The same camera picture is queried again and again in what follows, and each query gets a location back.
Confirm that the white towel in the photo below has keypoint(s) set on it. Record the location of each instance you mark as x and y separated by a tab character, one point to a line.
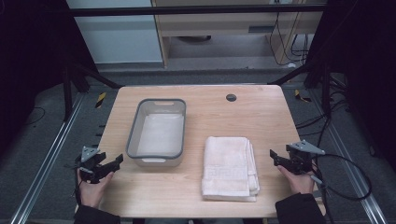
229	169

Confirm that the black frame leg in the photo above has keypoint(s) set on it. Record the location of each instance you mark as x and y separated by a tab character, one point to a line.
325	90
67	93

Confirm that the dark curtain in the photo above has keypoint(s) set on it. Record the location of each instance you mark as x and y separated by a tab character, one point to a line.
364	62
28	62

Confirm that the light wooden desk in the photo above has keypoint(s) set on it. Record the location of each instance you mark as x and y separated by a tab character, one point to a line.
218	21

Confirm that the aluminium floor rail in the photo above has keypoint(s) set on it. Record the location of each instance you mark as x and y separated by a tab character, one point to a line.
348	155
46	155

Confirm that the yellow-black floor tape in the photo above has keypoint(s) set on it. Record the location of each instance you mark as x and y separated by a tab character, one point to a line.
100	100
299	95

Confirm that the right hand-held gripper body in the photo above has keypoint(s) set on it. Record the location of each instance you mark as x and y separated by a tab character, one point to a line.
300	158

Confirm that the white cabinet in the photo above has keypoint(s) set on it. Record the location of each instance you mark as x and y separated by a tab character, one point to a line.
118	34

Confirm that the black horizontal frame bar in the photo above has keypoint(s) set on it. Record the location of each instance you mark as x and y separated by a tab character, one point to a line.
186	10

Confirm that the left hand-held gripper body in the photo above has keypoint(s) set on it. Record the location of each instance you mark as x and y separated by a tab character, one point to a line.
89	163

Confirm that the person's right hand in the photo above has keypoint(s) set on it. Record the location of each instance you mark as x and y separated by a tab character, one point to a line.
297	183

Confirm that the person's left hand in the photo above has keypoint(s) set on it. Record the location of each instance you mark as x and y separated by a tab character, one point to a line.
91	191

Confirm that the grey-rimmed white plastic basin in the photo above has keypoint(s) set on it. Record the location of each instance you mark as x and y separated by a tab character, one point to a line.
158	133

